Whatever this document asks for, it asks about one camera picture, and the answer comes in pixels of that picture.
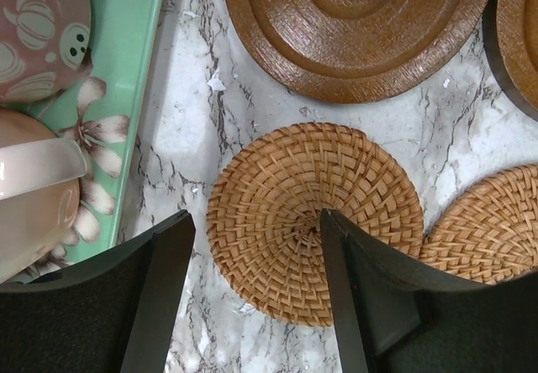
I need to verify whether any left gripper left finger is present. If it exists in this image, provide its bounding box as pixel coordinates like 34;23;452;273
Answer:
1;211;196;372

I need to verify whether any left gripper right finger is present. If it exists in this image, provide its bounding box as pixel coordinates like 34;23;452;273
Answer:
319;209;537;372

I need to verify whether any woven rattan coaster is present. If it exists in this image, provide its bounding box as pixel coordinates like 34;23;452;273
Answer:
419;164;537;285
207;122;424;327

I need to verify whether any green floral tray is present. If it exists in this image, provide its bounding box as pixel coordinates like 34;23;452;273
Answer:
10;0;162;282

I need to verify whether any brown wooden coaster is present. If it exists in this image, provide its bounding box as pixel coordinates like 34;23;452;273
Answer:
225;0;488;103
483;0;537;120

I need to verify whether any light pink mug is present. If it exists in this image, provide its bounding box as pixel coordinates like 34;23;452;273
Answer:
1;108;88;282

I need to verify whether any red floral mug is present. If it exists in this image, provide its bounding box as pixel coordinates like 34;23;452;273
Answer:
1;0;92;103

